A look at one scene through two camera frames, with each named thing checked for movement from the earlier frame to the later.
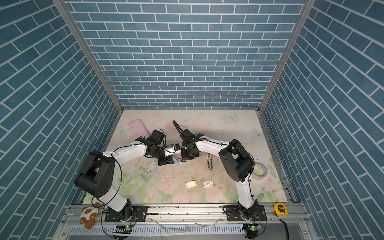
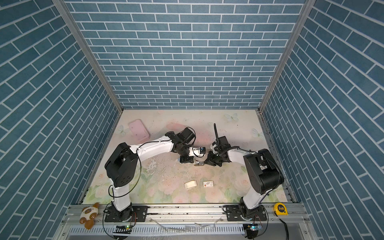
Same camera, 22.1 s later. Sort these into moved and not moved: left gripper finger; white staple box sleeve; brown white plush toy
Moved: left gripper finger
Not moved: brown white plush toy; white staple box sleeve
